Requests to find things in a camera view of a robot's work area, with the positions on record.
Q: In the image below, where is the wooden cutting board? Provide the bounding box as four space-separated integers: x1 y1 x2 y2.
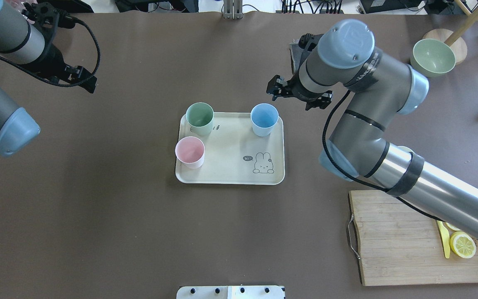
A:
349 190 478 287

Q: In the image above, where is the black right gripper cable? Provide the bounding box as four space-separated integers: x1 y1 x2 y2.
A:
321 89 443 221

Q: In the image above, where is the aluminium frame post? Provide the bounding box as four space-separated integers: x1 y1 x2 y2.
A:
222 0 244 20

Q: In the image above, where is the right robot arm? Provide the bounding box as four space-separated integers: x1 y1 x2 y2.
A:
267 19 478 240

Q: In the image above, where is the green plastic cup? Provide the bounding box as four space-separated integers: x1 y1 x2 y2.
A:
186 102 214 136

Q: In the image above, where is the lower lemon slice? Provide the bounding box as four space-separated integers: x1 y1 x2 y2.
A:
449 231 477 259

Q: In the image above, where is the green plastic bowl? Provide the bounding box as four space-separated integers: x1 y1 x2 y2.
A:
410 39 456 78

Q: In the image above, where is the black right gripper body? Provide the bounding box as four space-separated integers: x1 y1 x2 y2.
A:
287 74 332 110

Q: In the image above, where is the cream rabbit tray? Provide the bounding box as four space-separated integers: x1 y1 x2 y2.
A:
175 112 285 185

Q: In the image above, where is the yellow plastic knife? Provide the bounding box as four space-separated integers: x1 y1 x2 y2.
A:
436 220 451 259

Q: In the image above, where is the wooden stand with round base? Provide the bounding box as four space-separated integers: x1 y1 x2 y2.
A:
423 0 478 66

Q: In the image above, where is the upper lemon slice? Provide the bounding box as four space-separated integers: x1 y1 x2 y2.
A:
444 223 461 231

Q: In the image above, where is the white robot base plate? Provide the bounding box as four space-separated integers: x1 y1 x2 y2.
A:
176 284 286 299

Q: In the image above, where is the lemon slice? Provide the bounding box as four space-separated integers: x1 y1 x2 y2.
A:
449 231 477 259
444 223 461 231

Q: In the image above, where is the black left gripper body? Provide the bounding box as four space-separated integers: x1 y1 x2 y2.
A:
32 44 84 83

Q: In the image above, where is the pink plastic cup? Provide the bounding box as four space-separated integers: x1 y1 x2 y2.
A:
175 136 205 169

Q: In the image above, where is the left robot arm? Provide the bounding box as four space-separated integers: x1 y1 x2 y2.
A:
0 0 101 157

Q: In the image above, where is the blue plastic cup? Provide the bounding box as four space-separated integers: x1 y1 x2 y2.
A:
250 103 279 137

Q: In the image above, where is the folded grey cloth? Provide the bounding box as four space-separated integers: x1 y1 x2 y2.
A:
290 39 303 74

